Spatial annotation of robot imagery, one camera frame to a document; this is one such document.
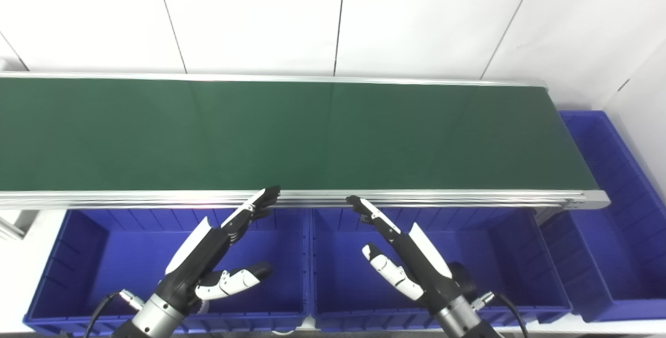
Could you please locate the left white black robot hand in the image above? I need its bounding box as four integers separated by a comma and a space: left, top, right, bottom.
155, 186, 281, 314

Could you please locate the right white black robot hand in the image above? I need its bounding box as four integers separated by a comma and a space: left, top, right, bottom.
345, 194, 463, 314

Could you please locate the green conveyor belt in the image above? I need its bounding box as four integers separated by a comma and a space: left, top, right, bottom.
0, 77, 599, 193
0, 71, 610, 211

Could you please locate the blue plastic bin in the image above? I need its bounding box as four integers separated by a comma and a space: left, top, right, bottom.
539, 110, 666, 323
23, 208, 312, 336
311, 208, 573, 333

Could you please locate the aluminium conveyor leg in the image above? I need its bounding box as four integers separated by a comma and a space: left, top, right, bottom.
0, 211, 40, 240

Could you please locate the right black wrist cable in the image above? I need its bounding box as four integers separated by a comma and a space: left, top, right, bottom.
471, 291, 529, 338

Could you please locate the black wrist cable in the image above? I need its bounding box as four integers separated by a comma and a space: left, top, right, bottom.
471, 291, 529, 338
83, 290, 145, 338

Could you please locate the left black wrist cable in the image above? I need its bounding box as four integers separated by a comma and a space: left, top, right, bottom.
83, 290, 145, 338

